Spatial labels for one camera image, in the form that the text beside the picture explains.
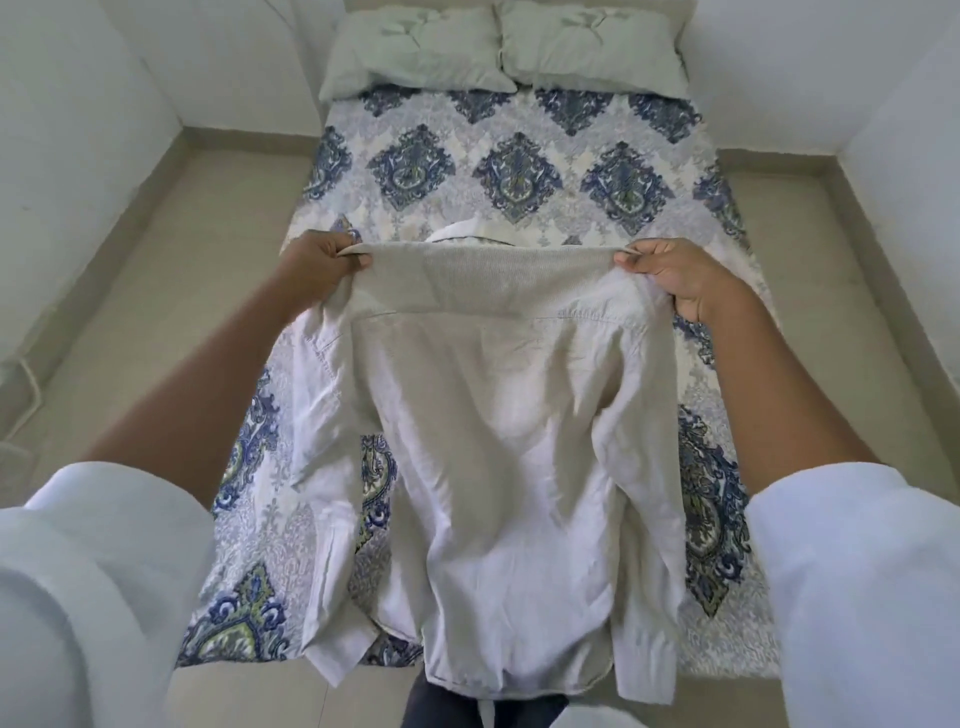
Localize person's left hand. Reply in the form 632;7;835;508
274;230;375;325

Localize person's right hand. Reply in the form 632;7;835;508
613;237;745;327

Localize beige button-up shirt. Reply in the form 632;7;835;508
288;241;690;708

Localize person's right forearm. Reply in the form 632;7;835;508
701;288;882;498

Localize person's left forearm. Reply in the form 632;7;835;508
81;288;301;513

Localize blue patterned bed cover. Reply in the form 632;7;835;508
174;82;785;681

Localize pale green pillow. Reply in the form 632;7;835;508
318;6;519;104
496;0;691;100

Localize person's white right sleeve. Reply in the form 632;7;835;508
744;456;960;728

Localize person's white sleeve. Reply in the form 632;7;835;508
744;456;960;728
0;460;220;728

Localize person's white left sleeve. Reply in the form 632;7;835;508
0;460;220;728

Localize person's dark trousers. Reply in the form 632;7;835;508
400;672;571;728

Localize white wall cable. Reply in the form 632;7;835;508
0;351;48;460

